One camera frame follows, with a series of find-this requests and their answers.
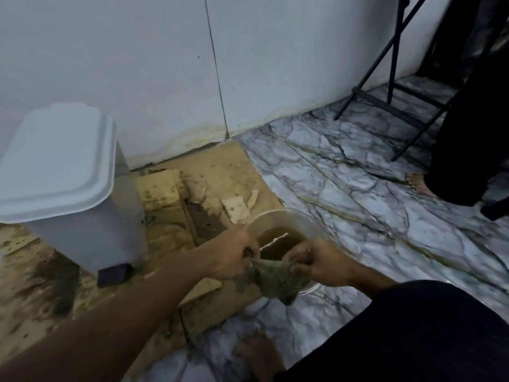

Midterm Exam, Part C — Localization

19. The stained brown cardboard sheet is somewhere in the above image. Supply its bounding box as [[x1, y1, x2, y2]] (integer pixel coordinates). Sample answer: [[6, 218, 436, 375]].
[[0, 140, 284, 382]]

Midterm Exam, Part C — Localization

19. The person's right hand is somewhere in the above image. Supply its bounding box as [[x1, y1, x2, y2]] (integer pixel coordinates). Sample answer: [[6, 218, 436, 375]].
[[284, 238, 354, 288]]

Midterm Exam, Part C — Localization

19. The grey-green cleaning cloth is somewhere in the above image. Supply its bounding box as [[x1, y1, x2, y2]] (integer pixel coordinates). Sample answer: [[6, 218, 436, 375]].
[[235, 258, 312, 307]]

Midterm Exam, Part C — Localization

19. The grey pedal bin, white lid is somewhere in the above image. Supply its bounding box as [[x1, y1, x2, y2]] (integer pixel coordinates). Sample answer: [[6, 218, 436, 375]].
[[0, 102, 148, 289]]

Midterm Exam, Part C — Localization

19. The torn cardboard piece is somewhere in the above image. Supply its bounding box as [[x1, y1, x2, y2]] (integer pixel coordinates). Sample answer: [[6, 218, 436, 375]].
[[221, 196, 251, 225]]

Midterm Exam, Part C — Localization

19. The person's right forearm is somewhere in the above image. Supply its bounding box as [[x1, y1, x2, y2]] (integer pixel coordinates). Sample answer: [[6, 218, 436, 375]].
[[349, 258, 399, 299]]

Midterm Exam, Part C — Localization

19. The clear plastic bowl, dirty water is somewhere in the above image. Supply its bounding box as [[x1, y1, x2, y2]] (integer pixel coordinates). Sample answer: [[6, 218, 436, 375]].
[[247, 209, 331, 296]]

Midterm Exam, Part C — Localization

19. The person's dark trouser leg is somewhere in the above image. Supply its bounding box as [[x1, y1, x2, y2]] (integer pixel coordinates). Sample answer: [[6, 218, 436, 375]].
[[274, 279, 509, 382]]

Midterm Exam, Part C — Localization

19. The person's left forearm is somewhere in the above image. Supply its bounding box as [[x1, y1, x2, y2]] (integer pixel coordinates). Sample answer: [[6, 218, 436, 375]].
[[0, 246, 218, 382]]

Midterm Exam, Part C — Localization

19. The black metal folding stand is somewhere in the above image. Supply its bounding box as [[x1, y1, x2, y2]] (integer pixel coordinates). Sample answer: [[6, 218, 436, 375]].
[[333, 0, 509, 162]]

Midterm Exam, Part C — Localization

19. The person's left hand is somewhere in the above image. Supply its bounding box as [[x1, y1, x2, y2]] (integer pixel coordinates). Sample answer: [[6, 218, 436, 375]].
[[208, 225, 261, 280]]

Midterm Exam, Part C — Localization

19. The person's bare foot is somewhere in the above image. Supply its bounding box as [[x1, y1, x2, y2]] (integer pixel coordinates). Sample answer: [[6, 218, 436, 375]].
[[235, 332, 288, 382]]

